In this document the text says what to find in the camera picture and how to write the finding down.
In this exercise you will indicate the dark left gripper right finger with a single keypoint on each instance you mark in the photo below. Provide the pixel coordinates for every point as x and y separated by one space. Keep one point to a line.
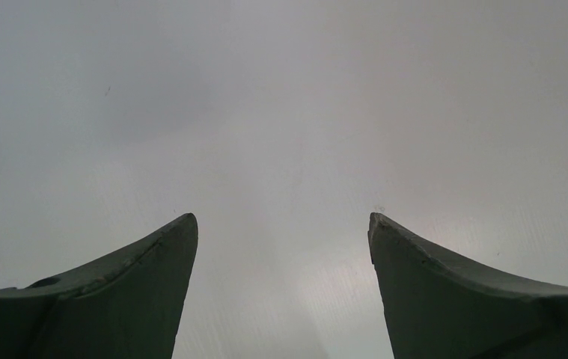
440 304

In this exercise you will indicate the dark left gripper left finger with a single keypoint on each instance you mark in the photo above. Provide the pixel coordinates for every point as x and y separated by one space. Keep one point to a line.
126 304

